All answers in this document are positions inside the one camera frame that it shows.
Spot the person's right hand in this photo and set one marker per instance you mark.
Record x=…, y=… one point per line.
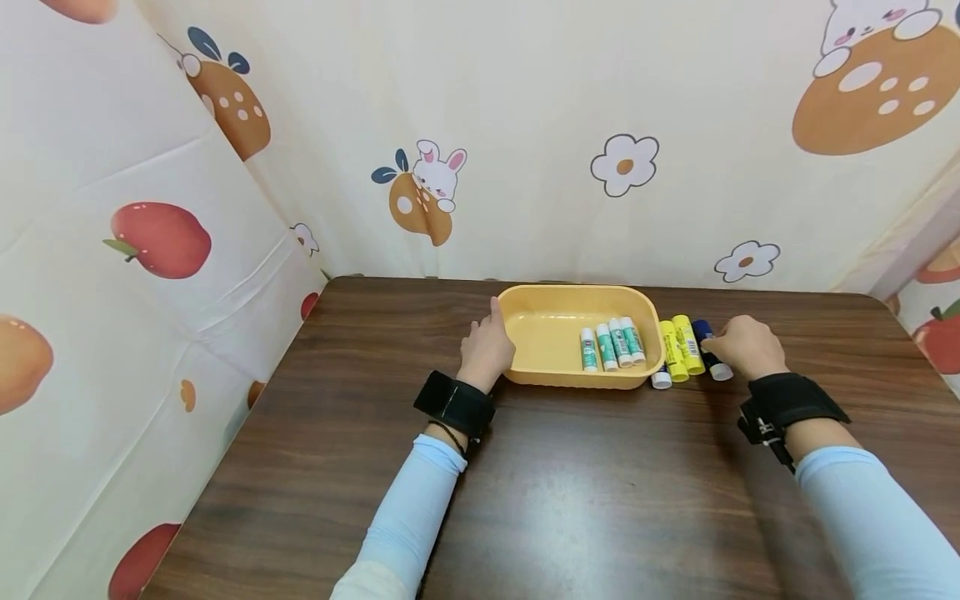
x=750, y=348

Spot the person's left hand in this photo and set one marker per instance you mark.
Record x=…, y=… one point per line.
x=485, y=354

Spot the person's right fingers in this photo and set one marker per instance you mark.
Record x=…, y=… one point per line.
x=718, y=342

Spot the person's left thumb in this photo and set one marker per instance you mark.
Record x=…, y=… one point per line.
x=498, y=315

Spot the blue glue stick white cap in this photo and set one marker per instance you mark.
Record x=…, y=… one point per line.
x=661, y=381
x=721, y=371

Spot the yellow plastic tray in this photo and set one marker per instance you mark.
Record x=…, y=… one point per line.
x=547, y=342

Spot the person's left forearm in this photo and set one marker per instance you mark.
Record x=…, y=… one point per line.
x=416, y=517

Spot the person's right forearm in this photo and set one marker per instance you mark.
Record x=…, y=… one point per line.
x=877, y=525

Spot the yellow glue stick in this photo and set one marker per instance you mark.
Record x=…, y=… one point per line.
x=673, y=352
x=688, y=343

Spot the green white glue stick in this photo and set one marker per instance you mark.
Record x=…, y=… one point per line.
x=606, y=347
x=589, y=350
x=619, y=343
x=633, y=340

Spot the black wrist band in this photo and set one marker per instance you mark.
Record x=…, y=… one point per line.
x=454, y=404
x=791, y=404

